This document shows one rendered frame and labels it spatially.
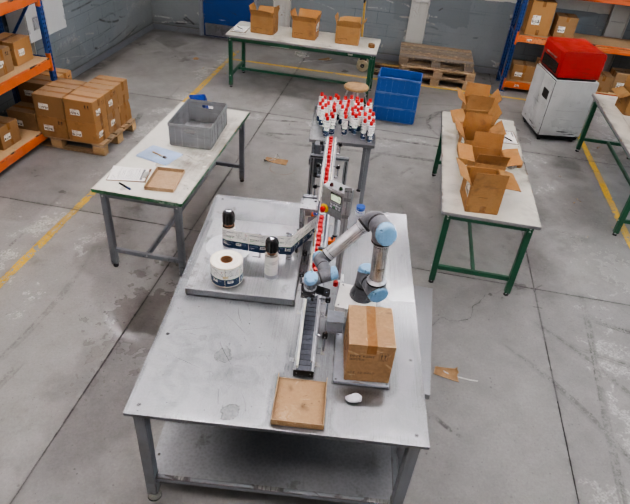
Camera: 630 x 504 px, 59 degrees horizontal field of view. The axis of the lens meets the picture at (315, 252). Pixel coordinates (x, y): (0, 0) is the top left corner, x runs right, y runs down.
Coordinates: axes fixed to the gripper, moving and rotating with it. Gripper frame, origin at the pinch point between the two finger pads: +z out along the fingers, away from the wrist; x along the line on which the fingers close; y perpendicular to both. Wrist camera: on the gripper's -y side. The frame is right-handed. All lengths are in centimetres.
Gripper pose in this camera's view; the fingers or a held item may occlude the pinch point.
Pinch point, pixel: (313, 297)
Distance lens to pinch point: 335.0
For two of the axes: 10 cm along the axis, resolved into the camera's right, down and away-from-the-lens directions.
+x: -1.0, 9.1, -4.0
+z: -0.3, 4.0, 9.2
